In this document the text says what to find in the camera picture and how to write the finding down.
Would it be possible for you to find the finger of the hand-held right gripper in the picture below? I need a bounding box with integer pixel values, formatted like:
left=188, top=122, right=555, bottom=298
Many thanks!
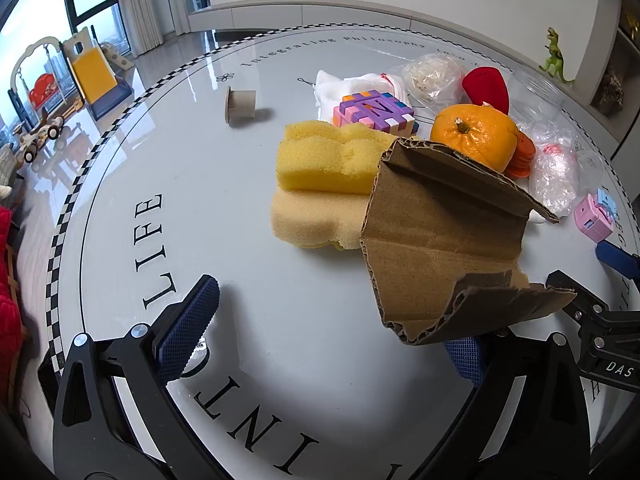
left=595, top=241, right=640, bottom=281
left=546, top=270, right=640, bottom=342

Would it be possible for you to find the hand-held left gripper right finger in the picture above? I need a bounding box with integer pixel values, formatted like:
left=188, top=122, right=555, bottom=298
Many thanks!
left=414, top=327, right=593, bottom=480

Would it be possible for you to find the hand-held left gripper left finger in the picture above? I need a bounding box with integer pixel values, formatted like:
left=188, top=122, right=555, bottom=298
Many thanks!
left=52, top=274, right=221, bottom=480

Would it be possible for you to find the torn brown cardboard piece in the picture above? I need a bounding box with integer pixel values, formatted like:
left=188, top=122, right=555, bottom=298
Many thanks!
left=360, top=137, right=578, bottom=348

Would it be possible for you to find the pink cube toy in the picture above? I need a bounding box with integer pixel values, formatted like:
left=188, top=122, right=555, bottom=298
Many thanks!
left=574, top=191, right=618, bottom=243

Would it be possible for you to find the plastic bag with pink contents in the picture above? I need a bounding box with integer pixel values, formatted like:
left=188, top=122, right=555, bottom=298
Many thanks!
left=520, top=120, right=583, bottom=218

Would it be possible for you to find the stack of orange discs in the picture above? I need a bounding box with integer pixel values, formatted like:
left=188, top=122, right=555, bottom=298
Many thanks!
left=502, top=132, right=537, bottom=179

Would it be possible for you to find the tan sponge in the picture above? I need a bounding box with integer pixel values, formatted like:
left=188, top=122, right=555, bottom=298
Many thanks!
left=270, top=189, right=373, bottom=251

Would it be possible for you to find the brown rock ornament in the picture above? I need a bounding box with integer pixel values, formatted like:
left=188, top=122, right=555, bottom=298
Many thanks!
left=597, top=67, right=626, bottom=116

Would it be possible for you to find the red cushion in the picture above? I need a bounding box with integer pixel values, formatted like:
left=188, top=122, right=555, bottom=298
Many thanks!
left=0, top=205, right=28, bottom=411

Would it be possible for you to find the clear plastic jar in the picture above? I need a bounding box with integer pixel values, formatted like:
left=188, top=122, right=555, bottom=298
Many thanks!
left=507, top=67, right=568, bottom=126

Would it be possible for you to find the orange fruit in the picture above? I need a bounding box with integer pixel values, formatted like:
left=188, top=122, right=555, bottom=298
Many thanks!
left=430, top=104, right=521, bottom=175

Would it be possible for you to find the yellow sponge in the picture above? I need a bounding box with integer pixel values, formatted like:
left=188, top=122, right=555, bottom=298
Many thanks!
left=276, top=121, right=401, bottom=195

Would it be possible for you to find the green dinosaur toy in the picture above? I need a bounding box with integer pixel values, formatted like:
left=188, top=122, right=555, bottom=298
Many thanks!
left=539, top=26, right=577, bottom=85

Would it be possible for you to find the cardboard tube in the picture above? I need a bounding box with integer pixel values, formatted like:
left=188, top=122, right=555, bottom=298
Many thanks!
left=223, top=86, right=258, bottom=125

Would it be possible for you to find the wooden toy car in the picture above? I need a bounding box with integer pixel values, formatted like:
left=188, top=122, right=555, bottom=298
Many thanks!
left=20, top=115, right=66, bottom=163

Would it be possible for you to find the plastic bag with white contents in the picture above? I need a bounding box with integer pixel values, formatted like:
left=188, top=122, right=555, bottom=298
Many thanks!
left=395, top=53, right=466, bottom=108

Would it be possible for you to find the purple puzzle cube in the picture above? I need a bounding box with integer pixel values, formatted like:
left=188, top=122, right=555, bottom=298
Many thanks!
left=332, top=90, right=418, bottom=137

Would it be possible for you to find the children's swing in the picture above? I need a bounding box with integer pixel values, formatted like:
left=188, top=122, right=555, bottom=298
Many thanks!
left=10, top=35, right=66, bottom=121

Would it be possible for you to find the white cloth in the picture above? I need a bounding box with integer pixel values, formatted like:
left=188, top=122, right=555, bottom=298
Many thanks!
left=313, top=70, right=411, bottom=123

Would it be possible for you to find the white curtain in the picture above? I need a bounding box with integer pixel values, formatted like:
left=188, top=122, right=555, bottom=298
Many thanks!
left=115, top=0, right=176, bottom=56

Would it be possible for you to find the large window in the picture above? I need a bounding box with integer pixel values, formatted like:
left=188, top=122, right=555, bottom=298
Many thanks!
left=0, top=0, right=133, bottom=126

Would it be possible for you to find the low white cabinet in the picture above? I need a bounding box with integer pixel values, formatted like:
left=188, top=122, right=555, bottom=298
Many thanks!
left=187, top=2, right=551, bottom=76

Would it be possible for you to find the wall shelf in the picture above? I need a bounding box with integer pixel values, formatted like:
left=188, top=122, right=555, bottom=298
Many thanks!
left=590, top=0, right=640, bottom=156

